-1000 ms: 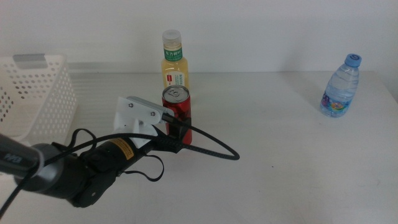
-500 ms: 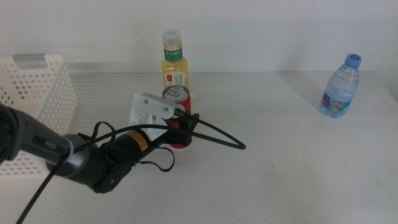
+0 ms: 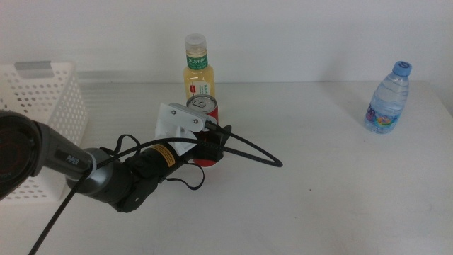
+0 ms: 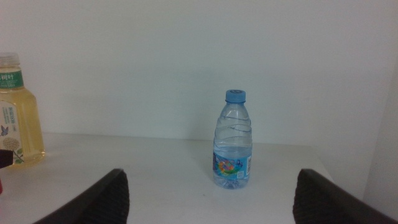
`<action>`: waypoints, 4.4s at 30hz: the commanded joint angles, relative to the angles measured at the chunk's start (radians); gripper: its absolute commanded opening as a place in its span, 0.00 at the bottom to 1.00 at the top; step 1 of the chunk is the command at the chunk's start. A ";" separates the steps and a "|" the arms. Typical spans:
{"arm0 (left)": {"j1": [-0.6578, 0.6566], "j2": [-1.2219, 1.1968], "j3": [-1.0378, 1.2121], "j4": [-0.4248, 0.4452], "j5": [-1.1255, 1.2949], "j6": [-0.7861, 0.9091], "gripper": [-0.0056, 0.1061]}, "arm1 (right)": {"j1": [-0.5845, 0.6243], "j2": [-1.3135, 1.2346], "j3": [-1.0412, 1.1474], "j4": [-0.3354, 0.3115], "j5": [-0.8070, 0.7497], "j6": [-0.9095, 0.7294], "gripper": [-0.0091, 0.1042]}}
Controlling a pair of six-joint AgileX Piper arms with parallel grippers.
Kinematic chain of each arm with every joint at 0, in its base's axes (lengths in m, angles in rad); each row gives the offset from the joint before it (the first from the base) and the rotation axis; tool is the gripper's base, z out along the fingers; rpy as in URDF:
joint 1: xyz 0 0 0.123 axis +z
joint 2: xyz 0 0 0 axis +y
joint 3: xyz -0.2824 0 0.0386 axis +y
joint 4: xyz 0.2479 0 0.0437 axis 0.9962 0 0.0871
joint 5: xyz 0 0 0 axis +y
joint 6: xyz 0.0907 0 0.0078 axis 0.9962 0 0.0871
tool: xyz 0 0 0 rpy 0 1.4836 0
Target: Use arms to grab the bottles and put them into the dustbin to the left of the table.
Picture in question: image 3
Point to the clear water bottle blue cap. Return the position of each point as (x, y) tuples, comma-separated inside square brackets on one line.
[(388, 99)]

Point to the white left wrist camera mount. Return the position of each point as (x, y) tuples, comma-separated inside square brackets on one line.
[(170, 122)]

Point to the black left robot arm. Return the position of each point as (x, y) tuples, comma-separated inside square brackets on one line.
[(106, 180)]

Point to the red soda can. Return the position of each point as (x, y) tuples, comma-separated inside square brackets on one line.
[(201, 103)]

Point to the white perforated plastic basket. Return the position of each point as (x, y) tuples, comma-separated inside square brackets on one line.
[(67, 102)]

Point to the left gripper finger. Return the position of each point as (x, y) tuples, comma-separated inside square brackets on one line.
[(222, 134)]

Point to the yellow tea bottle green label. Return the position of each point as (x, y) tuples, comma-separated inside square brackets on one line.
[(198, 76)]

